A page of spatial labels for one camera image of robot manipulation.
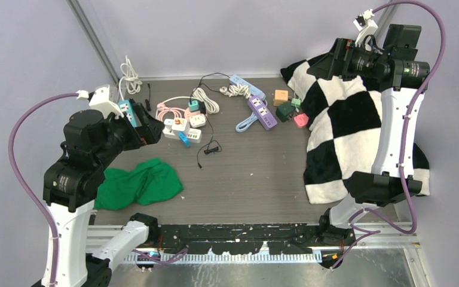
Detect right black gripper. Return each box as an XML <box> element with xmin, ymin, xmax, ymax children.
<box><xmin>307</xmin><ymin>37</ymin><xmax>388</xmax><ymax>81</ymax></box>

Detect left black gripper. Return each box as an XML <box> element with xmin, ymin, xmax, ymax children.
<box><xmin>97</xmin><ymin>100</ymin><xmax>164</xmax><ymax>166</ymax></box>

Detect teal power strip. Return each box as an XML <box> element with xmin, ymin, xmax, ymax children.
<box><xmin>118</xmin><ymin>99</ymin><xmax>139</xmax><ymax>127</ymax></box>

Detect white power strip cable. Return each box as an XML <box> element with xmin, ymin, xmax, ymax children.
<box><xmin>118</xmin><ymin>55</ymin><xmax>143</xmax><ymax>102</ymax></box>

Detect green plug adapter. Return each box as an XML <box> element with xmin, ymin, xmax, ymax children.
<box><xmin>290</xmin><ymin>98</ymin><xmax>301</xmax><ymax>109</ymax></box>

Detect orange cube adapter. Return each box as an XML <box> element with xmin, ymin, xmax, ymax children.
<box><xmin>273</xmin><ymin>89</ymin><xmax>289</xmax><ymax>106</ymax></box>

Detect pink plug adapter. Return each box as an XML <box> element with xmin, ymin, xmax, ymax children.
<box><xmin>293</xmin><ymin>113</ymin><xmax>309</xmax><ymax>129</ymax></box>

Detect green patterned adapter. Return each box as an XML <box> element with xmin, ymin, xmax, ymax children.
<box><xmin>276</xmin><ymin>102</ymin><xmax>296</xmax><ymax>123</ymax></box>

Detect light blue power strip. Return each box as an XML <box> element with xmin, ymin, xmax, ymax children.
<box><xmin>228</xmin><ymin>75</ymin><xmax>265</xmax><ymax>100</ymax></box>

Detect purple socket adapter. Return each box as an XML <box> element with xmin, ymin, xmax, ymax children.
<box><xmin>247</xmin><ymin>96</ymin><xmax>277</xmax><ymax>131</ymax></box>

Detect white purple strip cable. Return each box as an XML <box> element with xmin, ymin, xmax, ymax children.
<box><xmin>219</xmin><ymin>83</ymin><xmax>252</xmax><ymax>100</ymax></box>

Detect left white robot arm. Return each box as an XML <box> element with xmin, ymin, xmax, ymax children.
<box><xmin>38</xmin><ymin>102</ymin><xmax>164</xmax><ymax>286</ymax></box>

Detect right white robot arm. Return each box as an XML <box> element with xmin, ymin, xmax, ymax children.
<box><xmin>307</xmin><ymin>24</ymin><xmax>436</xmax><ymax>246</ymax></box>

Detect white cube socket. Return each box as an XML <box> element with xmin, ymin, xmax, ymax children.
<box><xmin>171</xmin><ymin>117</ymin><xmax>190</xmax><ymax>134</ymax></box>

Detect teal small plug adapter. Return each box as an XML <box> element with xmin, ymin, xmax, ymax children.
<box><xmin>188</xmin><ymin>100</ymin><xmax>200</xmax><ymax>112</ymax></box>

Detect blue small adapter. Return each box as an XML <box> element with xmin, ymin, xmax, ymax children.
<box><xmin>178</xmin><ymin>132</ymin><xmax>191</xmax><ymax>148</ymax></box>

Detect white multi-port charger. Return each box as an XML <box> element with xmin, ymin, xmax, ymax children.
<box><xmin>163</xmin><ymin>127</ymin><xmax>202</xmax><ymax>144</ymax></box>

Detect green cloth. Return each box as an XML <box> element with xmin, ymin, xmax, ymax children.
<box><xmin>94</xmin><ymin>158</ymin><xmax>184</xmax><ymax>211</ymax></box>

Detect black white checkered blanket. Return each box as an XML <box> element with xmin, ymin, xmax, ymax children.
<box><xmin>280</xmin><ymin>41</ymin><xmax>431</xmax><ymax>206</ymax></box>

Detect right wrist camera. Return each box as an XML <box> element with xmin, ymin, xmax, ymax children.
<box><xmin>353</xmin><ymin>9</ymin><xmax>378</xmax><ymax>45</ymax></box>

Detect black thin cable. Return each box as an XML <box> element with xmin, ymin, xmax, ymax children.
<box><xmin>189</xmin><ymin>72</ymin><xmax>234</xmax><ymax>170</ymax></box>

